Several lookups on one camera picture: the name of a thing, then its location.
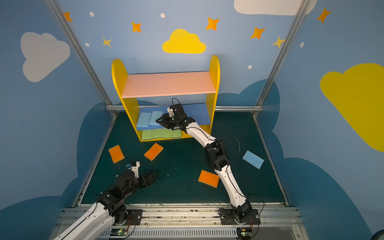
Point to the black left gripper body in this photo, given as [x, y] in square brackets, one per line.
[142, 180]

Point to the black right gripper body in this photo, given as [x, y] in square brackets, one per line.
[169, 120]

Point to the blue sponge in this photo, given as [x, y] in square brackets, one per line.
[143, 120]
[253, 159]
[154, 117]

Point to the green sponge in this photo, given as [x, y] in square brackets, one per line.
[157, 134]
[147, 135]
[166, 133]
[176, 134]

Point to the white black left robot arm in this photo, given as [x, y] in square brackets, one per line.
[110, 207]

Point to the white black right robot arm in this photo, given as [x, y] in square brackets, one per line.
[216, 157]

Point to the yellow wooden shelf unit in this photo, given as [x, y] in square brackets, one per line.
[129, 88]

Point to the orange sponge left of centre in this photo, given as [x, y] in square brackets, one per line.
[153, 152]

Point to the orange sponge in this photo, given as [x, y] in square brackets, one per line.
[116, 154]
[209, 179]
[153, 152]

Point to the orange sponge far left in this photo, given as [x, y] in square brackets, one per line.
[116, 154]

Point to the left green circuit board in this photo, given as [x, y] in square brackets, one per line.
[118, 233]

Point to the green circuit board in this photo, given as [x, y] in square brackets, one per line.
[244, 234]
[118, 233]

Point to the orange sponge front centre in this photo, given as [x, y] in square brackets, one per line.
[209, 179]

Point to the right green circuit board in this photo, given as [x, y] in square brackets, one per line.
[244, 234]

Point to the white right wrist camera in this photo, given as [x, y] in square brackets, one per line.
[170, 111]

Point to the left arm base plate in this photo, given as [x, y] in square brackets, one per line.
[129, 216]

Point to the aluminium frame post right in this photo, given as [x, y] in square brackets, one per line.
[292, 32]

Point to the aluminium frame post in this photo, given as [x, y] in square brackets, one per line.
[292, 32]
[59, 15]

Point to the aluminium frame post left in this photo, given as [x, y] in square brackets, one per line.
[59, 15]

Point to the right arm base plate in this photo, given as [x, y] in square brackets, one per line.
[229, 217]

